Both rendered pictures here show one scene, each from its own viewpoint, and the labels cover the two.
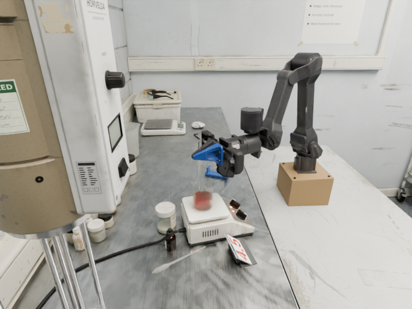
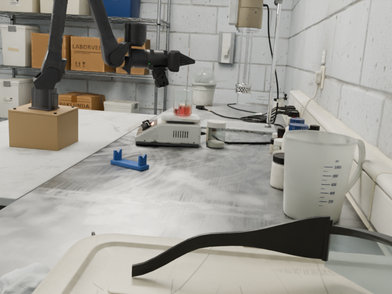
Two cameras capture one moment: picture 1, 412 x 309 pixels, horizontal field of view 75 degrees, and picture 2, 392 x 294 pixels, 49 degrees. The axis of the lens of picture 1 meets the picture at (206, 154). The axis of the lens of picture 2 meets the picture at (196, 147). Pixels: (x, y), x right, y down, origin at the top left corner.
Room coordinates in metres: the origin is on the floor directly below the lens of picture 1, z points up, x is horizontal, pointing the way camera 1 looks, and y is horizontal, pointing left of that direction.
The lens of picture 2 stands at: (1.98, 0.29, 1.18)
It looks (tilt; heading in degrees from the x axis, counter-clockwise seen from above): 12 degrees down; 190
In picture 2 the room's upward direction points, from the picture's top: 3 degrees clockwise
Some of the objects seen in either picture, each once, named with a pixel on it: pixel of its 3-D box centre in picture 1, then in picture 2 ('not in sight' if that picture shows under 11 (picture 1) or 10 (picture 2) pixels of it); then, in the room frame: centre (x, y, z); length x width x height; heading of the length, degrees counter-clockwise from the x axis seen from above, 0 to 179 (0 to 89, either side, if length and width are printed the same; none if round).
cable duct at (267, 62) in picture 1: (259, 63); not in sight; (2.07, -0.39, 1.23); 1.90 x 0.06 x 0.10; 93
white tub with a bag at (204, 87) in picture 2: not in sight; (203, 86); (-0.45, -0.11, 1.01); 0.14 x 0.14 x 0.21
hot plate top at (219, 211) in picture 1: (205, 206); (179, 116); (0.65, 0.00, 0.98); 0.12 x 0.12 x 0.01; 15
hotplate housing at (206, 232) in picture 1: (213, 217); (171, 130); (0.66, -0.02, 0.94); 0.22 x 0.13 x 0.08; 105
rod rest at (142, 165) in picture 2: (217, 171); (129, 158); (0.98, -0.05, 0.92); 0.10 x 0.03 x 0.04; 69
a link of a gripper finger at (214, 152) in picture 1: (207, 157); not in sight; (0.63, 0.00, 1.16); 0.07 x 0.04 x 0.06; 119
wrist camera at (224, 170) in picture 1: (227, 164); (158, 76); (0.69, -0.06, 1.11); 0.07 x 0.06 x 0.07; 32
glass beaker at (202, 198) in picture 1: (203, 195); (182, 103); (0.65, 0.01, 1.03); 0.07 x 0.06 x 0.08; 11
